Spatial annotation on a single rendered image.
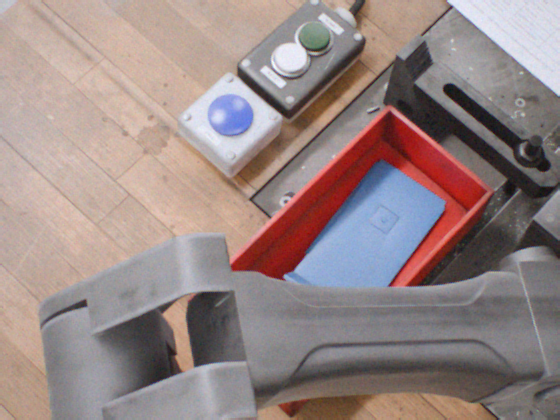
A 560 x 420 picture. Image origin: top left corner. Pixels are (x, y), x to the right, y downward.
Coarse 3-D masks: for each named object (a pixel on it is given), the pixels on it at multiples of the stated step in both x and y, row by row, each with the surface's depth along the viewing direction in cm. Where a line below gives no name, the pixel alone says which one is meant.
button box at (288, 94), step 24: (312, 0) 112; (360, 0) 114; (288, 24) 111; (336, 24) 111; (264, 48) 109; (336, 48) 110; (360, 48) 111; (240, 72) 109; (264, 72) 108; (312, 72) 109; (336, 72) 110; (264, 96) 109; (288, 96) 108; (312, 96) 110; (288, 120) 110
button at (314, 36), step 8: (312, 24) 110; (320, 24) 110; (304, 32) 109; (312, 32) 109; (320, 32) 110; (328, 32) 110; (304, 40) 109; (312, 40) 109; (320, 40) 109; (328, 40) 109; (312, 48) 109; (320, 48) 109
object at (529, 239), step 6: (528, 228) 100; (534, 228) 99; (522, 234) 102; (528, 234) 101; (534, 234) 100; (540, 234) 99; (522, 240) 102; (528, 240) 101; (534, 240) 101; (540, 240) 100; (546, 240) 99; (516, 246) 104; (522, 246) 103; (528, 246) 102; (534, 246) 101; (540, 246) 101; (546, 246) 100; (552, 246) 99; (558, 252) 99
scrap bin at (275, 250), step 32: (384, 128) 107; (416, 128) 104; (352, 160) 106; (416, 160) 107; (448, 160) 103; (320, 192) 105; (448, 192) 107; (480, 192) 103; (288, 224) 104; (320, 224) 106; (448, 224) 106; (256, 256) 103; (288, 256) 104; (416, 256) 105
